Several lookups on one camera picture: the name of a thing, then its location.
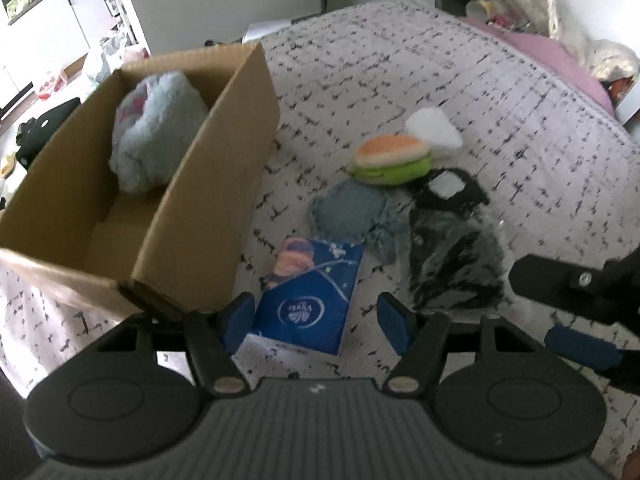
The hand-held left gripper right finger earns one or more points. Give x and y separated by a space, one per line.
392 321

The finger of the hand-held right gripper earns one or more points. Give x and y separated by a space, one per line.
582 347
555 282

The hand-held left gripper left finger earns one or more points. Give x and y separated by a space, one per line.
237 321

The blue tissue packet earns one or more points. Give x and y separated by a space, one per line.
305 316

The dark cloth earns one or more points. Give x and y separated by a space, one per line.
452 260

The grey-blue plush toy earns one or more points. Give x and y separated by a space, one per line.
345 212

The brown cardboard box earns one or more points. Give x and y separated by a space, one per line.
200 200

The black plush with white patch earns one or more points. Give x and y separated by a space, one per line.
450 195

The burger plush toy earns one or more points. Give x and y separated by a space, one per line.
392 152

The white cloth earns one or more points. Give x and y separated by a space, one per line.
431 127

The person's right forearm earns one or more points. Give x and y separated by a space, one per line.
632 467

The light blue fluffy plush toy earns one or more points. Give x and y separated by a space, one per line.
160 130

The pink pillow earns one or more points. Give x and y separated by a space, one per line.
555 55

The white floral pillow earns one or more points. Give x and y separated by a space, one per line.
610 57

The white black-patterned bedspread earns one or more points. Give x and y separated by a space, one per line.
350 75

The black dice cushion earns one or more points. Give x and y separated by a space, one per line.
45 130

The paper cup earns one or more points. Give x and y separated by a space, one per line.
479 8

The white plastic bag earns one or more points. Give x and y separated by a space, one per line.
102 62

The red snack bag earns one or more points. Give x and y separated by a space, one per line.
46 88

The white slim rack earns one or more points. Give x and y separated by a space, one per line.
119 5

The white kitchen cabinet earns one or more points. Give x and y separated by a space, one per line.
75 10

